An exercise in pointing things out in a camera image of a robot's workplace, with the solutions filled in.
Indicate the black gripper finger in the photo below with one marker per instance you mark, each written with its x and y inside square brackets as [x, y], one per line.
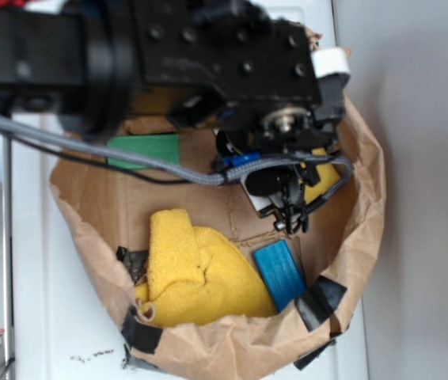
[279, 192]

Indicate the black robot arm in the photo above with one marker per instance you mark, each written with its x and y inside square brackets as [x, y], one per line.
[69, 79]

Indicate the blue wooden block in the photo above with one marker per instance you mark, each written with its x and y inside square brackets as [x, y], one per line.
[280, 273]

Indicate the green wooden block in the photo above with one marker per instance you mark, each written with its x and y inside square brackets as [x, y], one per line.
[165, 147]

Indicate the yellow cloth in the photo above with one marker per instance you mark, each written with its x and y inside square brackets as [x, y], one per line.
[194, 274]

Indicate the black tape strip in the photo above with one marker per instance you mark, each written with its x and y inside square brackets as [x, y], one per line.
[319, 302]

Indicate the brown paper bag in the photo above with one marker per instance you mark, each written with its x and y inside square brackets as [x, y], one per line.
[106, 210]

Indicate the yellow sponge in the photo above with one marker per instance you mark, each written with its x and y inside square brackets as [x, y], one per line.
[328, 176]

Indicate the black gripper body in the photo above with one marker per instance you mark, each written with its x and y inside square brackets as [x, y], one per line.
[228, 65]

